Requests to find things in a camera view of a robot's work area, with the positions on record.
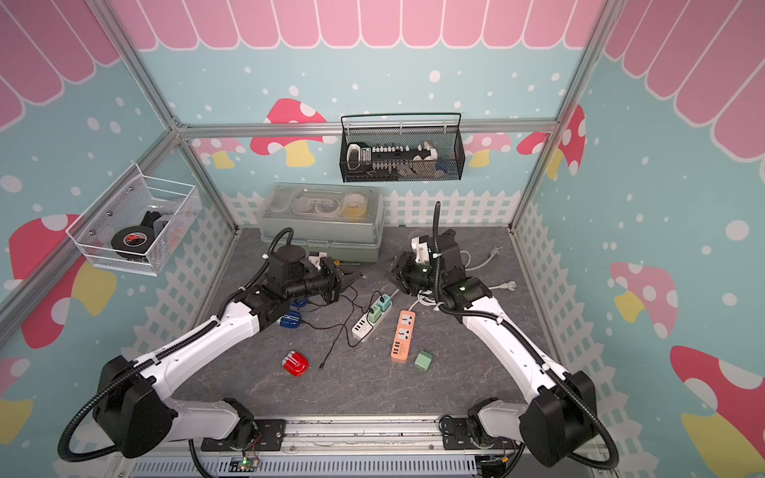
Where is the white power strip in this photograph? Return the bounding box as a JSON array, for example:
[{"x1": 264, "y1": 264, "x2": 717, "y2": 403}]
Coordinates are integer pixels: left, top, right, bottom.
[{"x1": 352, "y1": 312, "x2": 376, "y2": 341}]

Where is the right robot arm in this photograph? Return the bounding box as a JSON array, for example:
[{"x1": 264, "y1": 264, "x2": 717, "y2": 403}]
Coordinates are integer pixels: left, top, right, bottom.
[{"x1": 390, "y1": 203, "x2": 620, "y2": 472}]

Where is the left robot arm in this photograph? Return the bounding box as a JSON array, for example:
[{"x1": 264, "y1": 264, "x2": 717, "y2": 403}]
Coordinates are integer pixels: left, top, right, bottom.
[{"x1": 57, "y1": 228, "x2": 354, "y2": 463}]

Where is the black USB cable front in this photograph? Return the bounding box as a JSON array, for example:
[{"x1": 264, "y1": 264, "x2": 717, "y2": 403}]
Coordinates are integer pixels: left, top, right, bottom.
[{"x1": 319, "y1": 272, "x2": 367, "y2": 370}]

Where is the black wire mesh basket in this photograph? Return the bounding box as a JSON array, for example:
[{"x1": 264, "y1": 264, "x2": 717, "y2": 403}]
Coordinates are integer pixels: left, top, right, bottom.
[{"x1": 339, "y1": 113, "x2": 465, "y2": 182}]

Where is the teal USB charger adapter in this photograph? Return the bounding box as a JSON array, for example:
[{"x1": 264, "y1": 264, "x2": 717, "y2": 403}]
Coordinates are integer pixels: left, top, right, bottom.
[{"x1": 377, "y1": 294, "x2": 392, "y2": 312}]

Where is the white power cord front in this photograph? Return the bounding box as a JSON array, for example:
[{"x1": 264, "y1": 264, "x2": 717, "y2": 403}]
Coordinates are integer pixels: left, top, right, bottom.
[{"x1": 417, "y1": 279, "x2": 519, "y2": 309}]

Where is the white power cord rear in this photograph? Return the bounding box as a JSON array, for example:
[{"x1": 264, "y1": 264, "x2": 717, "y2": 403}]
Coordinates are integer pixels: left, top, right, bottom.
[{"x1": 459, "y1": 244, "x2": 502, "y2": 274}]

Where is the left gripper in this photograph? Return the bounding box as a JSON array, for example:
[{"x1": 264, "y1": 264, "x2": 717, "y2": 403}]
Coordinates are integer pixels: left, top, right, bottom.
[{"x1": 286, "y1": 257, "x2": 362, "y2": 305}]

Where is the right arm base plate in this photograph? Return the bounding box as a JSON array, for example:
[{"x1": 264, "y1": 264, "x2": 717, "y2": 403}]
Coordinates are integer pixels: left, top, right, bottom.
[{"x1": 437, "y1": 414, "x2": 519, "y2": 452}]

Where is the white wire basket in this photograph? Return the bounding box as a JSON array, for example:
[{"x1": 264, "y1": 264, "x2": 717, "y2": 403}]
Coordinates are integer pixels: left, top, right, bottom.
[{"x1": 67, "y1": 165, "x2": 202, "y2": 277}]

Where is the white power cord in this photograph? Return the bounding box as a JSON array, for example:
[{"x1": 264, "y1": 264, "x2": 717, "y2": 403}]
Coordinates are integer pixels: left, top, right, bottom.
[
  {"x1": 417, "y1": 279, "x2": 519, "y2": 309},
  {"x1": 459, "y1": 244, "x2": 502, "y2": 274}
]

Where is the black usb cable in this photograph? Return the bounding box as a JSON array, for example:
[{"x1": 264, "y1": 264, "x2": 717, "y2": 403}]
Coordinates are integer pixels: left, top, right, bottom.
[
  {"x1": 310, "y1": 286, "x2": 384, "y2": 315},
  {"x1": 319, "y1": 272, "x2": 367, "y2": 370},
  {"x1": 298, "y1": 310, "x2": 364, "y2": 342}
]

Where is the green translucent storage box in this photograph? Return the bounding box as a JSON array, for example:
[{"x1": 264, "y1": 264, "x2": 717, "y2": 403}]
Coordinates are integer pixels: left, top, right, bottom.
[{"x1": 257, "y1": 183, "x2": 384, "y2": 263}]

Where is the orange power strip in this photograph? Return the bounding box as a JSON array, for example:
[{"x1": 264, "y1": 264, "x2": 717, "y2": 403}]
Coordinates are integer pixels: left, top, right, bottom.
[{"x1": 390, "y1": 310, "x2": 416, "y2": 364}]

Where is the black tape roll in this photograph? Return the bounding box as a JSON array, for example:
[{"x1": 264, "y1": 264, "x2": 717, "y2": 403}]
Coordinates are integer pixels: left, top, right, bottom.
[{"x1": 111, "y1": 226, "x2": 155, "y2": 260}]

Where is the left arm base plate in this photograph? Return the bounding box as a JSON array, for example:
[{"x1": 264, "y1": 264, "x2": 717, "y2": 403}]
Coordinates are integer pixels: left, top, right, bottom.
[{"x1": 201, "y1": 418, "x2": 286, "y2": 452}]

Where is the green adapter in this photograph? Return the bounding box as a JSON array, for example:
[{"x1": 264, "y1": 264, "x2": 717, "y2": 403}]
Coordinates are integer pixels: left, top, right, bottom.
[
  {"x1": 414, "y1": 351, "x2": 434, "y2": 372},
  {"x1": 367, "y1": 305, "x2": 383, "y2": 325}
]

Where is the green adapter front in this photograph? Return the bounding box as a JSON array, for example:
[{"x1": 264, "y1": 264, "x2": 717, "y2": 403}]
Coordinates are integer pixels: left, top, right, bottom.
[{"x1": 414, "y1": 351, "x2": 434, "y2": 372}]

